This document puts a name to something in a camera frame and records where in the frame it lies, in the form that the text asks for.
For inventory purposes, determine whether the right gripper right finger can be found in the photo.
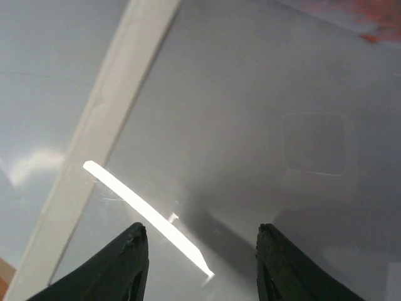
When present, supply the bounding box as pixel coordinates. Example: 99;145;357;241
256;224;362;301

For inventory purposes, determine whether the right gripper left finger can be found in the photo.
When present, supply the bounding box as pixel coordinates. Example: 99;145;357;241
30;222;149;301

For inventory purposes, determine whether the white passe-partout mat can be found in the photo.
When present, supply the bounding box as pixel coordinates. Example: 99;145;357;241
5;1;180;300

